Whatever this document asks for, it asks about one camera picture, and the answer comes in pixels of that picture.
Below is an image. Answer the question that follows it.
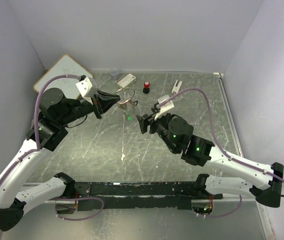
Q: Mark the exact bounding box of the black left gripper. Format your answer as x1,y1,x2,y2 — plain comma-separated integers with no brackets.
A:
57,88,121,126

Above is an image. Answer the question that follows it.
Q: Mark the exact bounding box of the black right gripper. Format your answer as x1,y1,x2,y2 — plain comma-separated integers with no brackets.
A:
136,106,179,153

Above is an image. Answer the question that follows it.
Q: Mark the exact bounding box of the large metal keyring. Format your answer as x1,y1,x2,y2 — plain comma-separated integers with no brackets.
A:
113,87,136,104

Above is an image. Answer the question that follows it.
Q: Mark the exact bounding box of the black tagged key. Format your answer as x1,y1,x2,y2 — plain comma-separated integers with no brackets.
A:
131,100,138,107

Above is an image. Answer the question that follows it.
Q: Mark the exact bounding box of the silver key bunch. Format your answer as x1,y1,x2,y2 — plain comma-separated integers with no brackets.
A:
117,99,133,111

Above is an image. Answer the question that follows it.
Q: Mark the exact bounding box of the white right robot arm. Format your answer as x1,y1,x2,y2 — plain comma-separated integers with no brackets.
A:
136,113,284,208

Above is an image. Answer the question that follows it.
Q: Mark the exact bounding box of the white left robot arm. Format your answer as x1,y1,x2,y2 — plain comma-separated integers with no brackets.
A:
0,87,120,232

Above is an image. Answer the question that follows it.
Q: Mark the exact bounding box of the clear plastic cup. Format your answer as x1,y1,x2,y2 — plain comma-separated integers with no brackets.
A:
109,68,120,80

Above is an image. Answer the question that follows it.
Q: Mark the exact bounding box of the red black stamp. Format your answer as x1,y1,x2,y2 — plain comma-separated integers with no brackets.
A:
143,81,150,94

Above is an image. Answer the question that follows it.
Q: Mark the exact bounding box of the white cardboard box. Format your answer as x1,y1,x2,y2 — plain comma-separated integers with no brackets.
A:
117,73,137,89

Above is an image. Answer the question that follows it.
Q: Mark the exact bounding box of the white plastic clip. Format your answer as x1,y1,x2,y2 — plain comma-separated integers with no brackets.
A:
171,79,182,95

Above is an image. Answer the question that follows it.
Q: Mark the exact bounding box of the small framed whiteboard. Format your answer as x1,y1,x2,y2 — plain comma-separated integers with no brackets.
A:
33,54,93,99

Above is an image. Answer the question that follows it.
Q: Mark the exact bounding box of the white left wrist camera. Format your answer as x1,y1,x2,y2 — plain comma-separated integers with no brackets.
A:
75,77,99,102

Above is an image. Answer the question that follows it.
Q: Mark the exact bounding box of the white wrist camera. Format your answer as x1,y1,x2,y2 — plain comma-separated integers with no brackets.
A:
151,95,175,120
75,77,99,102

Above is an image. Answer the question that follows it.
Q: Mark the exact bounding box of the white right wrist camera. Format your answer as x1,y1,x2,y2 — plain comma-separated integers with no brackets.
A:
151,95,175,120

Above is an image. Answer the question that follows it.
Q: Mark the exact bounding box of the white corner bracket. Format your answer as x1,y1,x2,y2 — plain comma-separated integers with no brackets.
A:
213,72,224,78

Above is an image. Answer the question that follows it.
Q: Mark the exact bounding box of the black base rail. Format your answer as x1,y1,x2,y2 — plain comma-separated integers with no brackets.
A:
71,181,211,210

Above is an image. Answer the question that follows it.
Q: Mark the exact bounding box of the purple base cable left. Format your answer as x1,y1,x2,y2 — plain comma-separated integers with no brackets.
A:
54,197,105,221

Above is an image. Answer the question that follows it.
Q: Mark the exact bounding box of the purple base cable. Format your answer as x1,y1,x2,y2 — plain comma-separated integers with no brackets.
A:
54,197,105,221
196,194,243,220

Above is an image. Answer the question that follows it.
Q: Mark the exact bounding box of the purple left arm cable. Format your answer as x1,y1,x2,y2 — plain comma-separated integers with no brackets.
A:
0,74,87,238

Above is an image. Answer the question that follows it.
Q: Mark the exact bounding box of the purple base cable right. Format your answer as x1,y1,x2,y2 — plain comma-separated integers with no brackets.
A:
196,194,243,220

